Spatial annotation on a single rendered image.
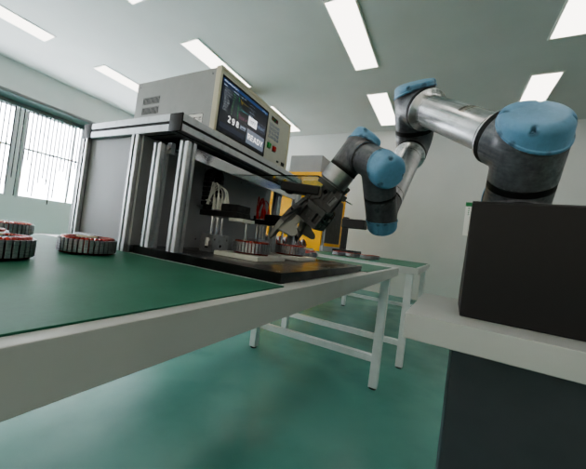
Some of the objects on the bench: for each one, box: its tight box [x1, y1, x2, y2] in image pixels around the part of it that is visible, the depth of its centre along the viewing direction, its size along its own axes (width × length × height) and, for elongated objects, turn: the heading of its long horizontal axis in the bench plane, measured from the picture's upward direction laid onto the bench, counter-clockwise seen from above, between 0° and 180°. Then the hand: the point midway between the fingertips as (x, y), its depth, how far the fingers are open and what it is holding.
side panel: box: [70, 134, 142, 252], centre depth 86 cm, size 28×3×32 cm
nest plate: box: [214, 250, 286, 261], centre depth 86 cm, size 15×15×1 cm
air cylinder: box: [199, 233, 229, 252], centre depth 92 cm, size 5×8×6 cm
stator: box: [232, 239, 272, 256], centre depth 86 cm, size 11×11×4 cm
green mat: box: [316, 257, 391, 273], centre depth 164 cm, size 94×61×1 cm
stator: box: [56, 234, 117, 256], centre depth 66 cm, size 11×11×4 cm
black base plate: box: [132, 245, 362, 284], centre depth 97 cm, size 47×64×2 cm
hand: (281, 238), depth 81 cm, fingers open, 14 cm apart
